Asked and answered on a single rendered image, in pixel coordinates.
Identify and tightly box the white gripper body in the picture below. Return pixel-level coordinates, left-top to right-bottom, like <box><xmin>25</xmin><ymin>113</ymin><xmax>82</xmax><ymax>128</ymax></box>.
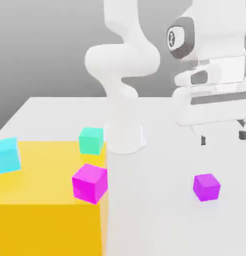
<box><xmin>172</xmin><ymin>80</ymin><xmax>246</xmax><ymax>127</ymax></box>

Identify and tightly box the small purple cube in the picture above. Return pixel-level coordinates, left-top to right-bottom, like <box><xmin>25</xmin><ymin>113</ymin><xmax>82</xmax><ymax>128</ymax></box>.
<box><xmin>192</xmin><ymin>173</ymin><xmax>222</xmax><ymax>202</ymax></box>

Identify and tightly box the small green cube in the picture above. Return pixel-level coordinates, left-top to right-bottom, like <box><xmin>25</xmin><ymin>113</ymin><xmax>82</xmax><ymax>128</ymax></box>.
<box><xmin>78</xmin><ymin>127</ymin><xmax>105</xmax><ymax>156</ymax></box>

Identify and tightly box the small magenta cube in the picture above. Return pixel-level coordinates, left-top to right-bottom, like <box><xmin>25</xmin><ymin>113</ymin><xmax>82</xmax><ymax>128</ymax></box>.
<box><xmin>71</xmin><ymin>163</ymin><xmax>109</xmax><ymax>205</ymax></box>

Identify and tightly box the small cyan cube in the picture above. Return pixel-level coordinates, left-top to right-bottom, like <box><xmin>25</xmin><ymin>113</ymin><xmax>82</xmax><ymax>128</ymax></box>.
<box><xmin>0</xmin><ymin>136</ymin><xmax>22</xmax><ymax>175</ymax></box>

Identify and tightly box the large yellow box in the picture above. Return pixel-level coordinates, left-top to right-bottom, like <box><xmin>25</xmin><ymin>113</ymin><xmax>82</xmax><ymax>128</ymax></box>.
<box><xmin>0</xmin><ymin>140</ymin><xmax>109</xmax><ymax>256</ymax></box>

